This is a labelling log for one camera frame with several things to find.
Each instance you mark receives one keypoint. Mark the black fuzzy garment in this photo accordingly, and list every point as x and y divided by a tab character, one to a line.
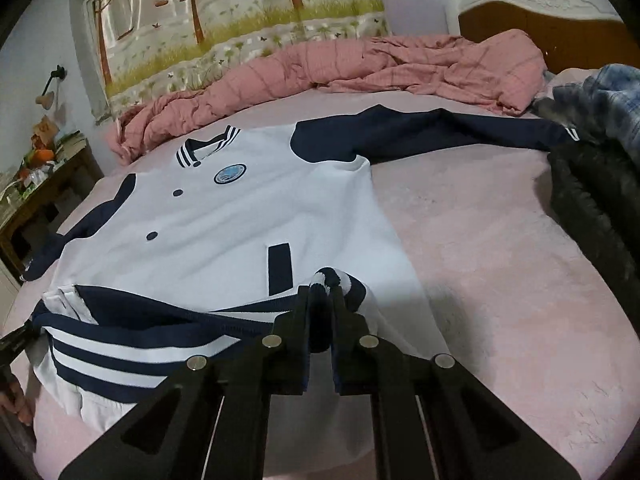
595	197

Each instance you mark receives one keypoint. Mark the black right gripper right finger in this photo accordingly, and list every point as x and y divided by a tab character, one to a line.
433	419

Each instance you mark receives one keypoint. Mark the white navy varsity jacket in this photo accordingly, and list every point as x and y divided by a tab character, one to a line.
198	256

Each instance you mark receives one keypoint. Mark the dark wooden side table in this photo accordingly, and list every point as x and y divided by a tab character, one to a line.
79	171

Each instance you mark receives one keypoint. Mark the pink plaid quilt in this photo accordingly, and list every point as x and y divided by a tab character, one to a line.
502	74

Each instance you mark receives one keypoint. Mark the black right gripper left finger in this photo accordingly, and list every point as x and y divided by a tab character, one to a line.
208	420

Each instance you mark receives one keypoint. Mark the blue plaid garment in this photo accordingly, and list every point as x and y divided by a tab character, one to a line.
594	104

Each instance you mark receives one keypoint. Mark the person's left hand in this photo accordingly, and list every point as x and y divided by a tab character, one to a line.
12	399

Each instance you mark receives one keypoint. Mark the orange toy clutter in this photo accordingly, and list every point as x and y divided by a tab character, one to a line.
42	144

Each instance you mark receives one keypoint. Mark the pink bed sheet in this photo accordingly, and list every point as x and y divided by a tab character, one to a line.
516	301

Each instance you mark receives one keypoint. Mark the wall mounted desk lamp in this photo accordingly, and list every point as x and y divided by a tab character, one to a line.
46	97

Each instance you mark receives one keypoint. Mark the tree print curtain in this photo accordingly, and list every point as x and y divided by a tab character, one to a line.
148	48

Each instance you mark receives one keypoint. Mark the white wooden headboard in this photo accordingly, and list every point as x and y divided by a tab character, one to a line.
584	34

